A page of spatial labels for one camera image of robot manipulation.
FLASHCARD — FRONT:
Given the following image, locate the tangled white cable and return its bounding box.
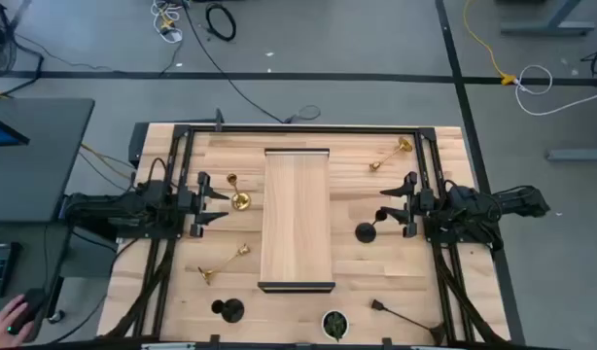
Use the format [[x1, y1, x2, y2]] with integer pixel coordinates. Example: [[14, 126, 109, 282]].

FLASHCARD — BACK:
[[150, 0, 185, 45]]

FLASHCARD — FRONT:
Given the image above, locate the brass candlestick holder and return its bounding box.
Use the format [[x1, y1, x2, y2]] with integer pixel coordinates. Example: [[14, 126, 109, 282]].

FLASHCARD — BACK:
[[369, 136, 414, 173], [196, 243, 252, 287], [226, 173, 253, 212]]

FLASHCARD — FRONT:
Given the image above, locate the black cable bundle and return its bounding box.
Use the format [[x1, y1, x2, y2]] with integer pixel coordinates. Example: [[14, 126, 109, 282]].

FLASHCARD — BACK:
[[102, 236, 177, 340], [430, 241, 505, 342]]

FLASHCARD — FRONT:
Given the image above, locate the grey desk foot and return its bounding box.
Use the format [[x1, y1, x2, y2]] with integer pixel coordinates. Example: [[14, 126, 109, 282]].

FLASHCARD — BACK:
[[545, 147, 597, 163]]

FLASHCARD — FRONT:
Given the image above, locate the white looped floor cable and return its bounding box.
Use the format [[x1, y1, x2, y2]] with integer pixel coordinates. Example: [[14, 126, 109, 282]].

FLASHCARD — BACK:
[[513, 63, 597, 118]]

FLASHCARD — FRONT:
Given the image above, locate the person's hand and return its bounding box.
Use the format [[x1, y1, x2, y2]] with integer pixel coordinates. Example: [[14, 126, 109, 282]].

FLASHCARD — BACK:
[[0, 293, 36, 350]]

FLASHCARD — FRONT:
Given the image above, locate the grey desk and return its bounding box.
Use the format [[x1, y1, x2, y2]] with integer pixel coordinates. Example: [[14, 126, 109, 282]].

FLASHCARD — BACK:
[[0, 96, 96, 224]]

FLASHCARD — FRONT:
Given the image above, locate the black computer mouse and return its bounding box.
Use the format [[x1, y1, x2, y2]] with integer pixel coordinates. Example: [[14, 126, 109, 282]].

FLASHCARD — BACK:
[[7, 288, 49, 337]]

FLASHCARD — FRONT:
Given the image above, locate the tall black candlestick holder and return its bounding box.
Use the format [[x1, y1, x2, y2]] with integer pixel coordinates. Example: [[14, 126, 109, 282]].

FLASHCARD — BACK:
[[369, 298, 446, 342]]

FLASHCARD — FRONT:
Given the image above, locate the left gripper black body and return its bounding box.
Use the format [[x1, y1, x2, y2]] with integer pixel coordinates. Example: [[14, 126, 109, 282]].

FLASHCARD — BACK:
[[176, 171, 212, 239]]

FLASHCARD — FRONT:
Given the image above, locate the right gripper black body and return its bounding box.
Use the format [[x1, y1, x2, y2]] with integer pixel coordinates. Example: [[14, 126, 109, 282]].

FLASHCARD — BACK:
[[404, 171, 436, 239]]

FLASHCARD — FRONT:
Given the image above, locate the white pot with green plant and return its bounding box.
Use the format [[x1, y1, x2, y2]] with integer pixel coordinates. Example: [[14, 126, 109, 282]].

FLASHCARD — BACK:
[[321, 309, 350, 342]]

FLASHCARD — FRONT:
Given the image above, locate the grey desk leg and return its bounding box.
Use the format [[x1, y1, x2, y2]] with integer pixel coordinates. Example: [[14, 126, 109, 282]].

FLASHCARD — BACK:
[[499, 0, 597, 37]]

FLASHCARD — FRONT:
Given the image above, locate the wooden shelf riser black frame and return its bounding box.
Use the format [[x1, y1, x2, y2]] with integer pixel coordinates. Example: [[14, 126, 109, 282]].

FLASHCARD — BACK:
[[257, 148, 336, 295]]

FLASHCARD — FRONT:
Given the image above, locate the thin yellow wire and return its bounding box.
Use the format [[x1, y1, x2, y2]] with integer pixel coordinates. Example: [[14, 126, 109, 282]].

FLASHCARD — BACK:
[[79, 142, 135, 182]]

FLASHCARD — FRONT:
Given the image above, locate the yellow extension cable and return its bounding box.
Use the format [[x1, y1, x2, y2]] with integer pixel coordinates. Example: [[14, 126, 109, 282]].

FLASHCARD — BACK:
[[462, 0, 518, 88]]

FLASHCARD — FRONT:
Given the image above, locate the black aluminium rig frame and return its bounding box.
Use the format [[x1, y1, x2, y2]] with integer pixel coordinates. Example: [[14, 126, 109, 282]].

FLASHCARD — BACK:
[[98, 123, 513, 350]]

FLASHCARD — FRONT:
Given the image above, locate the long black floor cable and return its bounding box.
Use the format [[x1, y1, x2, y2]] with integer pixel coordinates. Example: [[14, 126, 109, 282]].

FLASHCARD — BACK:
[[180, 0, 286, 124]]

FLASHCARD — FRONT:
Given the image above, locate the short black candle holder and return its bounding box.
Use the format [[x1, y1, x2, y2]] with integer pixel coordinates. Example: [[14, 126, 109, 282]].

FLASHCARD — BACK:
[[210, 297, 246, 325]]

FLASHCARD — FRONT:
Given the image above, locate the coiled black cable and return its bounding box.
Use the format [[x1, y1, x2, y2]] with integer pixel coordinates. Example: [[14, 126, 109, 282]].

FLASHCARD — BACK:
[[204, 2, 238, 43]]

